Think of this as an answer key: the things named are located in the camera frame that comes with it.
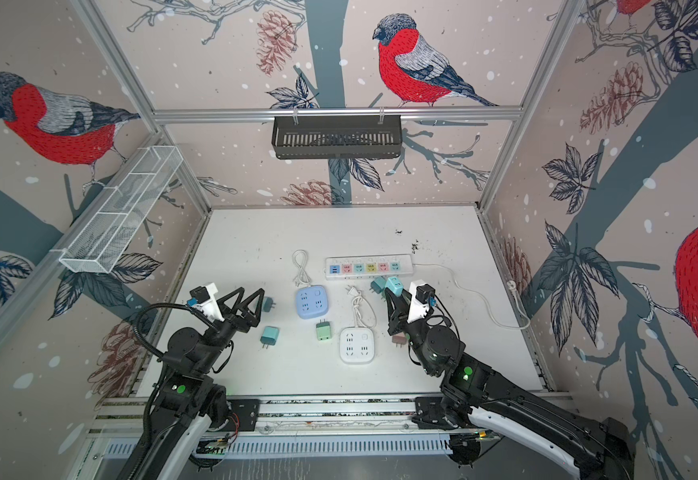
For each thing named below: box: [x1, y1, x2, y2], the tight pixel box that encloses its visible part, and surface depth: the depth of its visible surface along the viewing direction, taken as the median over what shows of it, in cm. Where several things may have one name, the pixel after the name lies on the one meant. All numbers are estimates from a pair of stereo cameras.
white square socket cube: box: [339, 326, 375, 364], surface depth 84 cm
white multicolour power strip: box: [324, 254, 414, 280], surface depth 102 cm
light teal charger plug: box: [385, 276, 404, 297], surface depth 70 cm
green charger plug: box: [316, 318, 331, 341], surface depth 89 cm
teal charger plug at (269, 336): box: [260, 326, 280, 349], surface depth 87 cm
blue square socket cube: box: [296, 284, 328, 319], surface depth 92 cm
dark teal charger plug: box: [369, 276, 386, 294], surface depth 99 cm
